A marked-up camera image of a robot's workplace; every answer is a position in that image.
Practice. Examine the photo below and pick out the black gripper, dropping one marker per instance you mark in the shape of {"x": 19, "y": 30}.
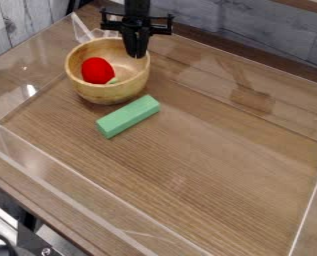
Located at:
{"x": 117, "y": 21}

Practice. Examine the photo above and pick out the wooden bowl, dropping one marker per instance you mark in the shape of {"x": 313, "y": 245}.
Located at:
{"x": 131, "y": 71}

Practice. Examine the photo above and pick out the red plush strawberry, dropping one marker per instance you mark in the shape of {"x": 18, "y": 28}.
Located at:
{"x": 98, "y": 71}

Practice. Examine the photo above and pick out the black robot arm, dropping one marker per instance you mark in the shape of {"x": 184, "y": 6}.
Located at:
{"x": 137, "y": 8}

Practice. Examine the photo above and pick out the green rectangular block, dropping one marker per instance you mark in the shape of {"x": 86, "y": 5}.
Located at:
{"x": 127, "y": 116}

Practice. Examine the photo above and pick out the clear acrylic tray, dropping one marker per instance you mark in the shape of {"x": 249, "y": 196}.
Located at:
{"x": 202, "y": 181}

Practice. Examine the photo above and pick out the clear acrylic corner bracket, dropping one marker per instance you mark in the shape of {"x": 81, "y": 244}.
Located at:
{"x": 83, "y": 34}

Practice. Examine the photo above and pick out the black metal mount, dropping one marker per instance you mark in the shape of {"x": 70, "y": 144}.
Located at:
{"x": 31, "y": 245}

